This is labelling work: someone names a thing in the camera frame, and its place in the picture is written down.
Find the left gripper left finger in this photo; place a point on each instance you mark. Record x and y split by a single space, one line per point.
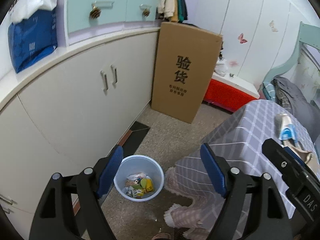
54 217

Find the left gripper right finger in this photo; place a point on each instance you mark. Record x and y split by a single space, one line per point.
267 216

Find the green plush leaf toy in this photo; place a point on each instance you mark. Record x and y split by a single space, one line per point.
140 183

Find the blue trash bin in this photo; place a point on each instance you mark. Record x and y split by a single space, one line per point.
139 166

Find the crumpled brown paper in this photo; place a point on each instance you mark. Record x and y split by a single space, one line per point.
304 155

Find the blue white crumpled package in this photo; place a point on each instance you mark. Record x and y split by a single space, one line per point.
285 129

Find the purple checked tablecloth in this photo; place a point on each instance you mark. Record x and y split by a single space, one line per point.
238 139

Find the grey folded quilt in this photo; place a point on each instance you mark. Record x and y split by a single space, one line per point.
303 111

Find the white low cabinet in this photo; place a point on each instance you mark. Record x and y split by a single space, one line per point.
65 113

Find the red storage box white lid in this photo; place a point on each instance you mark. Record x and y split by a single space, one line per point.
230 92

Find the white plastic bag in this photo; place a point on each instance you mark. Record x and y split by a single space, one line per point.
221 67

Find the tall brown cardboard box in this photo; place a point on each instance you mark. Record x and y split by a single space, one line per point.
185 62

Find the blue plastic bag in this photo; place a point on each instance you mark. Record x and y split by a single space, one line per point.
32 39

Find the teal drawer unit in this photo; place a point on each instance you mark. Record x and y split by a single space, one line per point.
79 20

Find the white paper shopping bag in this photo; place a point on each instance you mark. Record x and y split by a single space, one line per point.
24 9

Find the hanging clothes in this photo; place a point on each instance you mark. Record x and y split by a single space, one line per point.
173 10

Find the teal bunk bed frame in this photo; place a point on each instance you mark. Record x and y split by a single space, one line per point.
302 67

